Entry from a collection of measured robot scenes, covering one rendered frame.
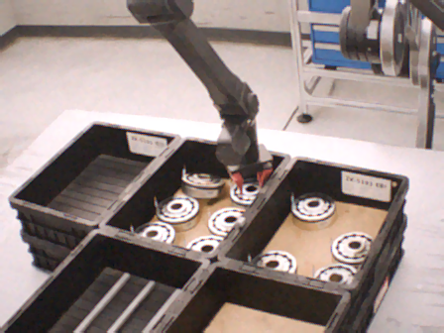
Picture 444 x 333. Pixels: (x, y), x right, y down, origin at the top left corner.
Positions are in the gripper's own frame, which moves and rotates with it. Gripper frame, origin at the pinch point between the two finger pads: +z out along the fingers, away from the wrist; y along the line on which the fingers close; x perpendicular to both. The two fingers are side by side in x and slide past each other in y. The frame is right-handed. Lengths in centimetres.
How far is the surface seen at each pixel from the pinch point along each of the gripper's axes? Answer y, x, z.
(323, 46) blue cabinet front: 86, 148, 63
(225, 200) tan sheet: -5.9, 2.7, 4.3
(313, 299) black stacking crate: -2.7, -44.7, -7.8
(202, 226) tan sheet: -13.8, -4.5, 3.2
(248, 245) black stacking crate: -8.0, -21.2, -3.7
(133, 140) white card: -21.6, 31.0, 0.1
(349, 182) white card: 20.5, -11.9, -2.7
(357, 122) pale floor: 98, 137, 106
